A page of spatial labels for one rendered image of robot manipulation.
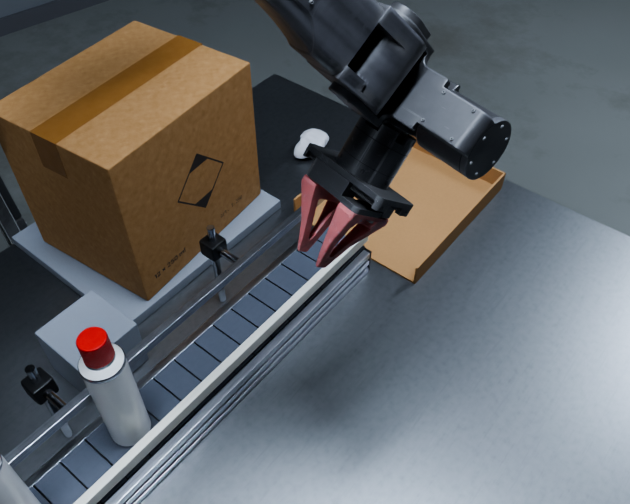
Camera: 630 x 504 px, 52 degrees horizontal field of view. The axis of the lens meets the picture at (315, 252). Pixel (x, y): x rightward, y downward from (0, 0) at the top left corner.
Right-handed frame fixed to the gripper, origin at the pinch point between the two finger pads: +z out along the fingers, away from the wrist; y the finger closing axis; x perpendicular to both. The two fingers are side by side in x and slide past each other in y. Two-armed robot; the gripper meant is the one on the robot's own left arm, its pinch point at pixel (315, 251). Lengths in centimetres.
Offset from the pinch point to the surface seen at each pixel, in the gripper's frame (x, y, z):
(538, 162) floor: 205, -58, -15
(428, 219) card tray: 53, -16, 1
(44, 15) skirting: 130, -291, 48
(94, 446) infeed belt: -1.0, -12.8, 39.0
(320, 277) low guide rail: 26.4, -13.1, 12.2
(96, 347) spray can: -10.4, -10.6, 20.2
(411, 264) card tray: 45.4, -10.3, 7.0
